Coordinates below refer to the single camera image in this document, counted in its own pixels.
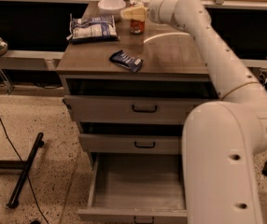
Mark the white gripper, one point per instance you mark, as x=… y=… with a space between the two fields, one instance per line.
x=155 y=11

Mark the black table leg stand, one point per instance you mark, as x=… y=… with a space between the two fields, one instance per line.
x=24 y=167

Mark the grey drawer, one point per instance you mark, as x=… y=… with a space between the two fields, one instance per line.
x=136 y=189
x=131 y=110
x=138 y=144

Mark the bottom grey drawer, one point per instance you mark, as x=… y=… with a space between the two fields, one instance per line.
x=136 y=189

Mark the white bowl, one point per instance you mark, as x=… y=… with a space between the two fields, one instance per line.
x=111 y=7

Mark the grey drawer cabinet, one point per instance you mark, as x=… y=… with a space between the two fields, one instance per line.
x=172 y=68

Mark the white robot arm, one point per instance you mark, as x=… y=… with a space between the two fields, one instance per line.
x=219 y=138

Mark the middle grey drawer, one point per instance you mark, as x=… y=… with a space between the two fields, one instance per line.
x=138 y=144

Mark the blue white chip bag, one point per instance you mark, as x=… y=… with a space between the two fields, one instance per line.
x=92 y=29

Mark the red coke can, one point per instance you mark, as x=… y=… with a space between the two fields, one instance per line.
x=136 y=27

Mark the top grey drawer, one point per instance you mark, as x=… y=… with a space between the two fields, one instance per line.
x=131 y=110

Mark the small dark blue snack packet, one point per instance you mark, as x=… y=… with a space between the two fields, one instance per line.
x=124 y=60

